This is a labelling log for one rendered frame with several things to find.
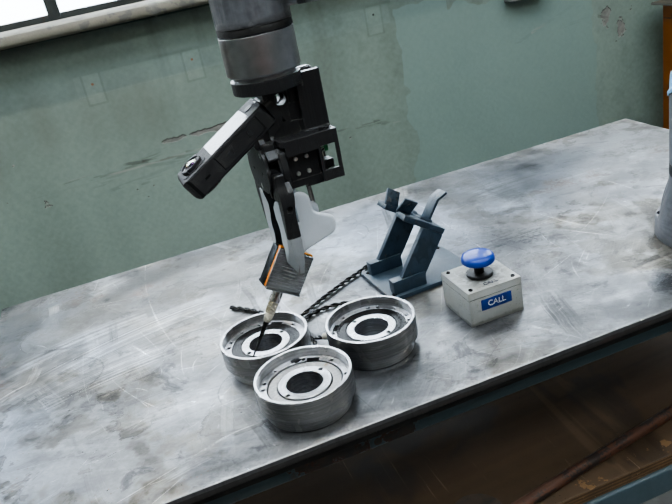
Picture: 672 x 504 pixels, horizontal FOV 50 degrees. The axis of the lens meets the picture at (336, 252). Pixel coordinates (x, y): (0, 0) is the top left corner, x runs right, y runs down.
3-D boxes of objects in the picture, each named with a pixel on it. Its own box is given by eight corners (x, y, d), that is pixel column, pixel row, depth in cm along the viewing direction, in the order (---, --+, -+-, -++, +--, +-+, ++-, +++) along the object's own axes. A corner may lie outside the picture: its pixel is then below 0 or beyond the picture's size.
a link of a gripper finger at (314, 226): (350, 265, 78) (330, 183, 75) (299, 283, 76) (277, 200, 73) (339, 259, 81) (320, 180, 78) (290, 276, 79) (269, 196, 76)
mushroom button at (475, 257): (475, 300, 86) (470, 263, 84) (458, 287, 89) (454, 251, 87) (504, 290, 87) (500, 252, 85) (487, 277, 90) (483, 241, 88)
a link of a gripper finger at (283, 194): (306, 239, 74) (284, 156, 71) (292, 243, 74) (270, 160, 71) (292, 230, 78) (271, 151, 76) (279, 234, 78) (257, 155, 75)
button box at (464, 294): (472, 328, 85) (468, 292, 83) (444, 304, 91) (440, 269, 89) (532, 306, 87) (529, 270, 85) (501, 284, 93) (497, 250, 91)
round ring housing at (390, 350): (424, 322, 88) (419, 292, 87) (414, 372, 79) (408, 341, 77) (341, 326, 91) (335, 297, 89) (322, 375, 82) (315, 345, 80)
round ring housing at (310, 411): (350, 435, 72) (342, 401, 70) (250, 438, 74) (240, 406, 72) (365, 373, 81) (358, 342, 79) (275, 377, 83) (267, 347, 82)
